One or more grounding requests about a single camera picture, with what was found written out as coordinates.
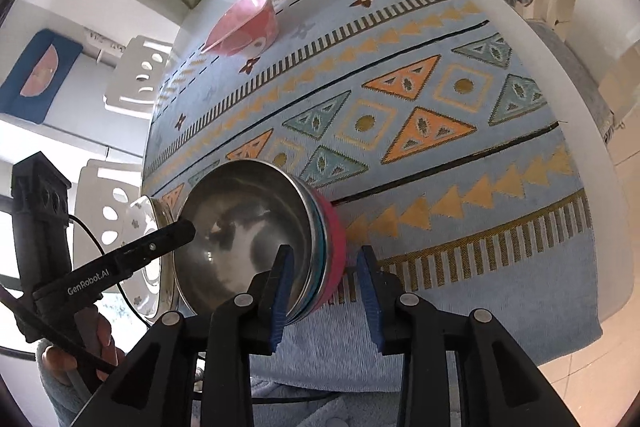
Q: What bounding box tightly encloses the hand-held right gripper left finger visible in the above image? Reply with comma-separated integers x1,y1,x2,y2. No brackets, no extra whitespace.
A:
102,244,297,427

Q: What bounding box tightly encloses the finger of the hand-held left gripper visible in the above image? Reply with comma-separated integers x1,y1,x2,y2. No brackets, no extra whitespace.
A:
111,221,197,279

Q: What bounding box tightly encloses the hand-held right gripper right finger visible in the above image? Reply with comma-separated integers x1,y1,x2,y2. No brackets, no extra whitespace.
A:
356,245,563,427

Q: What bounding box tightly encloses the white floral plate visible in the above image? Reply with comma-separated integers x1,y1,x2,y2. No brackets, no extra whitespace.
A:
131,196,181,320

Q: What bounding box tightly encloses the magenta steel bowl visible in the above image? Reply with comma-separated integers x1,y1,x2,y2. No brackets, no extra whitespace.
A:
300,184,347,308

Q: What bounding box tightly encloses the blue steel bowl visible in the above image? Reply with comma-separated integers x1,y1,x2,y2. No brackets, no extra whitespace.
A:
176,159,328,323

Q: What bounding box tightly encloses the person's left forearm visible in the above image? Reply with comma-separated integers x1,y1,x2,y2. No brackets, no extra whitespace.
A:
35,339,126,427

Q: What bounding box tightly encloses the person's left hand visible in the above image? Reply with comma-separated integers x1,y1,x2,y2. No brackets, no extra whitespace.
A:
40,311,118,385

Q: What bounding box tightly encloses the grey fleece robe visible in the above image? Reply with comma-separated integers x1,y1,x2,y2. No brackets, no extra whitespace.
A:
195,372,406,427

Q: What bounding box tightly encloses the patterned blue tablecloth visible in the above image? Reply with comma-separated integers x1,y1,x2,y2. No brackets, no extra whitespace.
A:
141,0,603,390

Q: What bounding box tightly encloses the pink ceramic bowl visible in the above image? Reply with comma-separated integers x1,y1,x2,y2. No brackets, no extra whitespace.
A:
202,0,278,58

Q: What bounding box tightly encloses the black cable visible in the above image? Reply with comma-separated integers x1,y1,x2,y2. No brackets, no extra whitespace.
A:
65,214,151,325

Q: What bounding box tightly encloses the blue wall hanging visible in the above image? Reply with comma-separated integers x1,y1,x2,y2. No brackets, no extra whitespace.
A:
0,28,83,125

